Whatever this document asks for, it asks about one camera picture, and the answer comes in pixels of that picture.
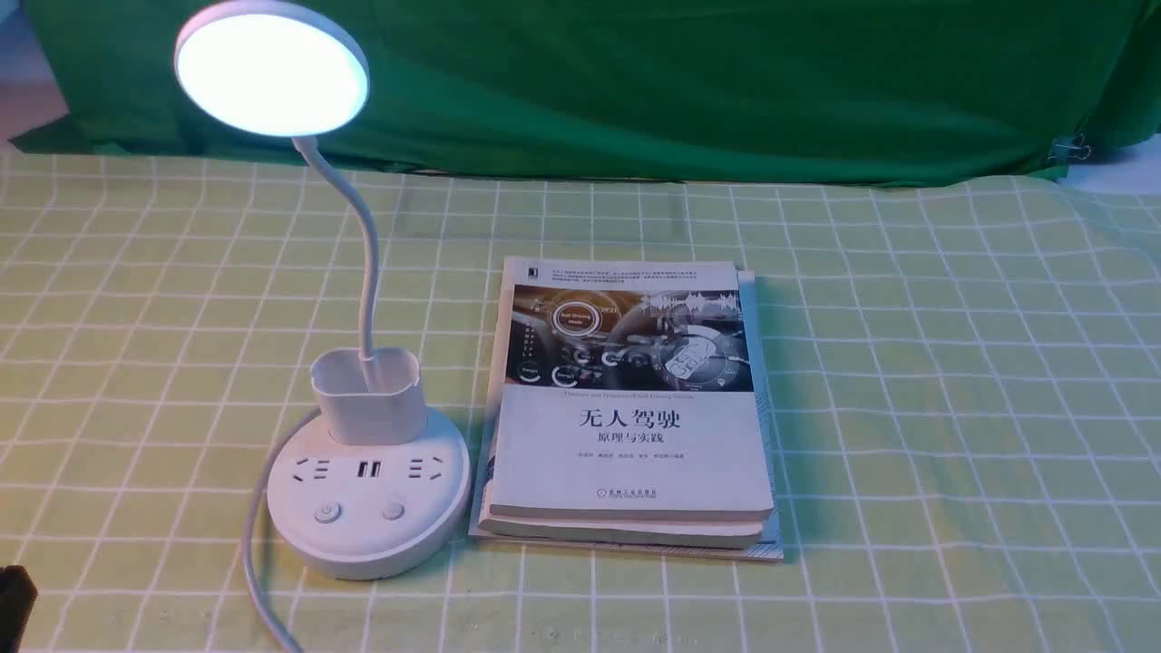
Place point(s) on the thin bottom book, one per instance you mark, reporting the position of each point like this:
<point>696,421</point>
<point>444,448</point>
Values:
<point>771,508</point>

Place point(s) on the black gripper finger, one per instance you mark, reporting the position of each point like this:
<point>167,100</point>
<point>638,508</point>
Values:
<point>18,595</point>

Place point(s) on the grey top book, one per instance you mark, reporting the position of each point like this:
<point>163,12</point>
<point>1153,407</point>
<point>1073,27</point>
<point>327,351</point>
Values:
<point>626,435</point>

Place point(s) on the green checked tablecloth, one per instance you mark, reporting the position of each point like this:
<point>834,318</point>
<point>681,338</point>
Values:
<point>964,380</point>

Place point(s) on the green backdrop cloth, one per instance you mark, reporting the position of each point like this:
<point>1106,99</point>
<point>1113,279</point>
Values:
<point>885,93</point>

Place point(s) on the white desk lamp with sockets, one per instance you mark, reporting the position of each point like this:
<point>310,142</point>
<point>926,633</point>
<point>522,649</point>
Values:
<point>377,481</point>

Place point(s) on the metal binder clip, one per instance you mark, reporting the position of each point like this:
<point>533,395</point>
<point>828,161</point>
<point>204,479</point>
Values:
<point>1069,150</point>

